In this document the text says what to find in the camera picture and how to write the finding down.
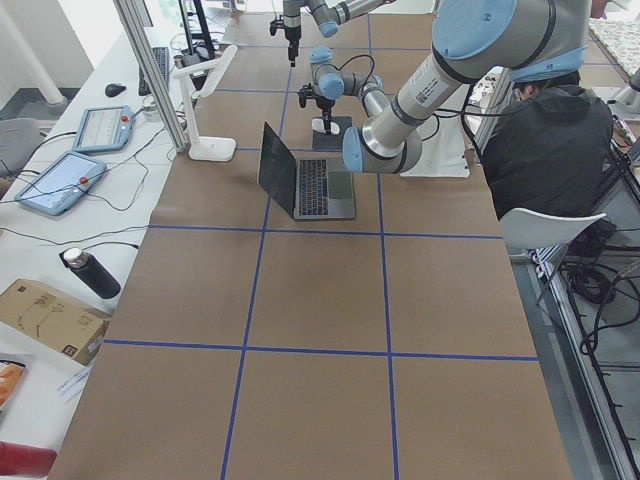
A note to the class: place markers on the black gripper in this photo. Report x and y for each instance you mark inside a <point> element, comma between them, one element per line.
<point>292,31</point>
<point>325,103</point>

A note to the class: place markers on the black mouse pad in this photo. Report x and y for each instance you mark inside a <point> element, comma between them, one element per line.
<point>332,141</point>

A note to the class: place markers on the grey laptop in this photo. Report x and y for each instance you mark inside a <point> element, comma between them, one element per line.
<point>307,189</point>

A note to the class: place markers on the white desk lamp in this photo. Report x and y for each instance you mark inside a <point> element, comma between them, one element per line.
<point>203,147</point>

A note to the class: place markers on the white computer mouse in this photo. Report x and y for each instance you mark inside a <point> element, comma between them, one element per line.
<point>326,125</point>

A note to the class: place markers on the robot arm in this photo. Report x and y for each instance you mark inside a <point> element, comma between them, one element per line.
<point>328,19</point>
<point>536,40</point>

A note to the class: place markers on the black desktop mouse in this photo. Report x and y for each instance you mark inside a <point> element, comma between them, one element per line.
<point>114,89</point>

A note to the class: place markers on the far blue teach pendant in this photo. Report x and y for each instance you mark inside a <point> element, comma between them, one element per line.
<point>105,129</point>

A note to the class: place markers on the blue teach pendant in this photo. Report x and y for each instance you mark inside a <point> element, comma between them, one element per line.
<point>105,129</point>
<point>62,184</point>

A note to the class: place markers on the seated person in black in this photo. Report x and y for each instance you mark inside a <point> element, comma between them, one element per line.
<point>546,153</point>

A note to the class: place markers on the white chair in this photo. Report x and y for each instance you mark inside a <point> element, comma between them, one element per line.
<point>526,229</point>

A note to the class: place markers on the near blue teach pendant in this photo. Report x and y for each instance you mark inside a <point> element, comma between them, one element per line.
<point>62,184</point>

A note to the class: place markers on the black water bottle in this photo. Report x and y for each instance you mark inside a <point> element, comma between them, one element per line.
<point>91,272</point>

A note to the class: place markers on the cardboard box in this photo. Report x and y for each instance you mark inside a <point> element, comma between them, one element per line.
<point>63,323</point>

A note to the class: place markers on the aluminium frame post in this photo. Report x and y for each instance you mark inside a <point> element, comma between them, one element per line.
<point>131,21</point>

